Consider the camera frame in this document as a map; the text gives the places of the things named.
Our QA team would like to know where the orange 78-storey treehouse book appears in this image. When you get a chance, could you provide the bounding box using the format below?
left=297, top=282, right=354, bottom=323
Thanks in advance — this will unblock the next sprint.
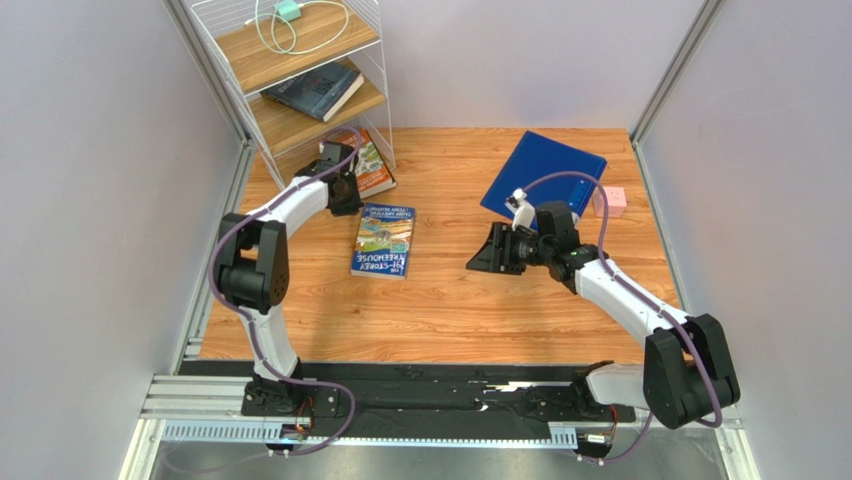
left=344, top=129, right=397, bottom=200

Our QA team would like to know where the blue 91-storey treehouse book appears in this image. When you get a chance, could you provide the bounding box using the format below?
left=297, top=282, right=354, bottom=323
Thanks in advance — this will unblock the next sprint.
left=349, top=203, right=416, bottom=280

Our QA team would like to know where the nineteen eighty-four book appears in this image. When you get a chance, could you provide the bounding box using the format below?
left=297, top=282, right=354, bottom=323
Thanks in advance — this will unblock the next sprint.
left=260, top=62, right=365, bottom=122

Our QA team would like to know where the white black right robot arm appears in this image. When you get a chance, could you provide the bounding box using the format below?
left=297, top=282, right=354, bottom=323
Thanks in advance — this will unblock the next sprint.
left=466, top=201, right=741, bottom=429

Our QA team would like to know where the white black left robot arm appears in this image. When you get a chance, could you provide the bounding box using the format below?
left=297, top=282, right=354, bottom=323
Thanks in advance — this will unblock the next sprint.
left=207, top=141, right=362, bottom=416

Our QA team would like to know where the blue file folder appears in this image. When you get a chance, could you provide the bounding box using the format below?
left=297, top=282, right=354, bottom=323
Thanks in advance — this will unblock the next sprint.
left=480, top=131, right=607, bottom=218

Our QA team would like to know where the pink cube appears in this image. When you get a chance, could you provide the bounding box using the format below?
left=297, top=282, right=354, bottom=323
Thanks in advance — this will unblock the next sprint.
left=592, top=186, right=627, bottom=218

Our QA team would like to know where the mint green charger block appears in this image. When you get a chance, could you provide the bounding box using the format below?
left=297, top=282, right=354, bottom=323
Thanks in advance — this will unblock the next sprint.
left=273, top=0, right=302, bottom=22

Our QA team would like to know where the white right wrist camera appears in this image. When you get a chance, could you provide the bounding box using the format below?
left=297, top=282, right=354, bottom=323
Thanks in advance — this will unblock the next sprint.
left=505, top=188, right=536, bottom=231

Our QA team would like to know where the white wire wooden shelf rack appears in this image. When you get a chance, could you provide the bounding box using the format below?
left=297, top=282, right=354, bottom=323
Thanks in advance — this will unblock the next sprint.
left=187, top=1, right=396, bottom=189

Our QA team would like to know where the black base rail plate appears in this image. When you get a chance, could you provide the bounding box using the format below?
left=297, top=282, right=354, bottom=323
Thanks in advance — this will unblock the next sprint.
left=179, top=360, right=639, bottom=443

